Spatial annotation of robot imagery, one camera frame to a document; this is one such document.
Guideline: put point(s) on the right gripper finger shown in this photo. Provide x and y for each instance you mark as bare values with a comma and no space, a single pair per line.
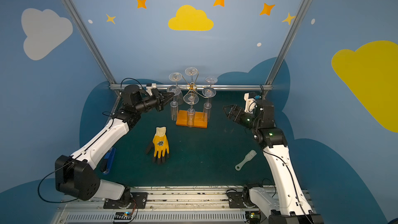
232,109
233,115

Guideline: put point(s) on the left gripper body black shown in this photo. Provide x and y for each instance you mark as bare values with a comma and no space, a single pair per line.
159,102

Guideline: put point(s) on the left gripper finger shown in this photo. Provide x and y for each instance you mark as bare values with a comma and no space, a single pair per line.
163,101
166,96

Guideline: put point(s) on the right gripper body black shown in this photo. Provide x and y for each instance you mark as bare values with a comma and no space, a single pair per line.
238,116

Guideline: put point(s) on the clear flute glass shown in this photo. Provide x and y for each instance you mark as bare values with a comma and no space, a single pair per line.
211,80
176,77
208,93
191,99
192,72
174,103

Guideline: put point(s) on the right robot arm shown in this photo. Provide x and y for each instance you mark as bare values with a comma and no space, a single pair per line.
291,206

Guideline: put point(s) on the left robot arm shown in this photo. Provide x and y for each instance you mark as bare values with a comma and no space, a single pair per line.
75,175

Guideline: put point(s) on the white plastic brush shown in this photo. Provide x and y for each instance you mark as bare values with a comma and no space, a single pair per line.
246,159

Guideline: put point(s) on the yellow black work glove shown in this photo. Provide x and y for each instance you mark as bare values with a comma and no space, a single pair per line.
160,145

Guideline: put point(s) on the blue stapler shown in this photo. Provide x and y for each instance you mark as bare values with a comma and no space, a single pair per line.
107,161

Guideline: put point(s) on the right controller board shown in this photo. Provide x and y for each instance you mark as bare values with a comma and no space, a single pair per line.
253,217

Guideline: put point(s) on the controller board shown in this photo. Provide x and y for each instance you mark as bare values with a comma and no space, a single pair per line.
253,217
123,217

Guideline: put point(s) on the left controller board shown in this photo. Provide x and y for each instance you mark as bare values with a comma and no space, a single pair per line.
123,217

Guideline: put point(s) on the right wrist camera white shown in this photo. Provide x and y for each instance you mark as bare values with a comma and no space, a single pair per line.
250,101

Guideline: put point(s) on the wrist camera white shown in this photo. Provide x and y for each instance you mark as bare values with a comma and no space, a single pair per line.
152,90
250,101

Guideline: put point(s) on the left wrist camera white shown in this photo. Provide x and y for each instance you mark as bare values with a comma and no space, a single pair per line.
152,90

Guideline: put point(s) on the horizontal aluminium frame bar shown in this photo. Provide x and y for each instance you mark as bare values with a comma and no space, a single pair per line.
200,87

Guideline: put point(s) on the right aluminium frame post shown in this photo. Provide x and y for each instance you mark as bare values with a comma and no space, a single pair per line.
294,27

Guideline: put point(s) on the aluminium frame post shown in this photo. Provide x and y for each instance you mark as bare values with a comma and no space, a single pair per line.
294,27
82,28

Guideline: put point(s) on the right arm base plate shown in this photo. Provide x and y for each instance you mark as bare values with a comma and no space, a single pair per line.
239,199

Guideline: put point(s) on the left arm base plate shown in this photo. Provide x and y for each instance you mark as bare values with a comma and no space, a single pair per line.
136,199

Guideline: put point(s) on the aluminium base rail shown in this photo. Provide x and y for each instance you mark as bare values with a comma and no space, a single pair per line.
167,205

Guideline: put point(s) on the left aluminium frame post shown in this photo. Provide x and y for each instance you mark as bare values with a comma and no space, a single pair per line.
82,28

